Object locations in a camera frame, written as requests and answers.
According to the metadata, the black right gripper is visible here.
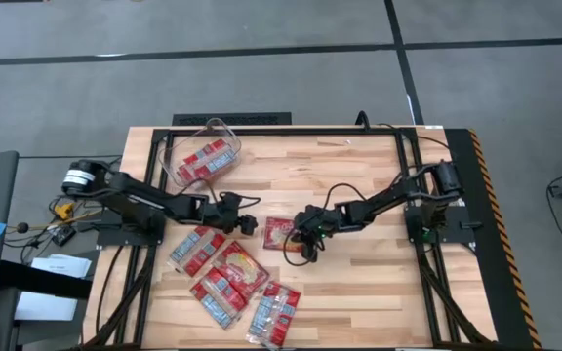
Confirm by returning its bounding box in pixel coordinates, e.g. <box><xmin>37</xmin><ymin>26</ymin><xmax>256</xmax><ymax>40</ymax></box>
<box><xmin>288</xmin><ymin>204</ymin><xmax>339</xmax><ymax>264</ymax></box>

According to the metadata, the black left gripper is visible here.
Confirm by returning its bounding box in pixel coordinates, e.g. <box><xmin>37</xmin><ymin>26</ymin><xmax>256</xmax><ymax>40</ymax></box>
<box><xmin>206</xmin><ymin>191</ymin><xmax>260</xmax><ymax>237</ymax></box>

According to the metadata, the red popcorn bag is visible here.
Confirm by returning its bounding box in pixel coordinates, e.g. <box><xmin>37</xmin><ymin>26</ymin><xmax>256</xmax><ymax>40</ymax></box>
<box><xmin>211</xmin><ymin>240</ymin><xmax>271</xmax><ymax>299</ymax></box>
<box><xmin>167</xmin><ymin>225</ymin><xmax>227</xmax><ymax>278</ymax></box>
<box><xmin>189</xmin><ymin>266</ymin><xmax>249</xmax><ymax>331</ymax></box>
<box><xmin>262</xmin><ymin>215</ymin><xmax>307</xmax><ymax>254</ymax></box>
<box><xmin>245</xmin><ymin>280</ymin><xmax>302</xmax><ymax>350</ymax></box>
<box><xmin>177</xmin><ymin>137</ymin><xmax>239</xmax><ymax>184</ymax></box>

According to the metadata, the clear plastic basket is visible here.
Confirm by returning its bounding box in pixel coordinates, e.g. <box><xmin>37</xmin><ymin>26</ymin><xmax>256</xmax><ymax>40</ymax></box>
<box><xmin>156</xmin><ymin>116</ymin><xmax>243</xmax><ymax>190</ymax></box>

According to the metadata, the yellow connector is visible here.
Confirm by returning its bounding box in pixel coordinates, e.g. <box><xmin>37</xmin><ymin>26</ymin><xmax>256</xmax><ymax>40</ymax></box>
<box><xmin>53</xmin><ymin>201</ymin><xmax>76</xmax><ymax>221</ymax></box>

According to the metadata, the black mat with hazard stripe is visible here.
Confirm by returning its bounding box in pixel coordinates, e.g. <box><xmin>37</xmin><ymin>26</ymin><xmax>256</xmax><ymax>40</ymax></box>
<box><xmin>444</xmin><ymin>127</ymin><xmax>544</xmax><ymax>351</ymax></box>

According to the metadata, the small black power box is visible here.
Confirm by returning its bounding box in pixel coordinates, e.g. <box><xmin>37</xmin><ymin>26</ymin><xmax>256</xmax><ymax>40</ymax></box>
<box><xmin>49</xmin><ymin>224</ymin><xmax>77</xmax><ymax>248</ymax></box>

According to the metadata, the white paper sheet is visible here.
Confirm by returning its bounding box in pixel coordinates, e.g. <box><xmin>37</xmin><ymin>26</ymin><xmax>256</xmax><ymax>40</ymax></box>
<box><xmin>30</xmin><ymin>253</ymin><xmax>93</xmax><ymax>280</ymax></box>
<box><xmin>14</xmin><ymin>291</ymin><xmax>80</xmax><ymax>323</ymax></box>

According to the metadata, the black looped gripper cable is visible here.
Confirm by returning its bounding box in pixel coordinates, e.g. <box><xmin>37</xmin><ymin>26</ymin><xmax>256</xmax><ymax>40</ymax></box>
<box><xmin>282</xmin><ymin>232</ymin><xmax>312</xmax><ymax>267</ymax></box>

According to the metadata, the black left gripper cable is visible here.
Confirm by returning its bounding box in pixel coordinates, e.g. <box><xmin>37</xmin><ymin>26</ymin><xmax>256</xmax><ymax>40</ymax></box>
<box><xmin>217</xmin><ymin>191</ymin><xmax>262</xmax><ymax>211</ymax></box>

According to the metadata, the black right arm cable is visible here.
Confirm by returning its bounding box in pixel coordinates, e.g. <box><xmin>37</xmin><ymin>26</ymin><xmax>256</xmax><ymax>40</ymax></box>
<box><xmin>323</xmin><ymin>182</ymin><xmax>369</xmax><ymax>212</ymax></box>

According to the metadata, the black aluminium table frame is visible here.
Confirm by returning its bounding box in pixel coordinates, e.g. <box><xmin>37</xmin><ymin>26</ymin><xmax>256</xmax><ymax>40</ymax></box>
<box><xmin>81</xmin><ymin>125</ymin><xmax>496</xmax><ymax>351</ymax></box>

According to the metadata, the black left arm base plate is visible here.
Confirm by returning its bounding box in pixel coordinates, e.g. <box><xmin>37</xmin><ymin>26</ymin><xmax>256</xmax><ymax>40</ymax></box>
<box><xmin>96</xmin><ymin>214</ymin><xmax>166</xmax><ymax>248</ymax></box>

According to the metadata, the black frame cable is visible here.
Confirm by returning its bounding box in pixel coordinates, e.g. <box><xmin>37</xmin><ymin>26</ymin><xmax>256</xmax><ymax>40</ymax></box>
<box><xmin>355</xmin><ymin>110</ymin><xmax>453</xmax><ymax>152</ymax></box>

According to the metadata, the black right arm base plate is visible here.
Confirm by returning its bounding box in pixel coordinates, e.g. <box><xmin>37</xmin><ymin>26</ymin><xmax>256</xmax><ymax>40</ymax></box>
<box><xmin>404</xmin><ymin>202</ymin><xmax>478</xmax><ymax>245</ymax></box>

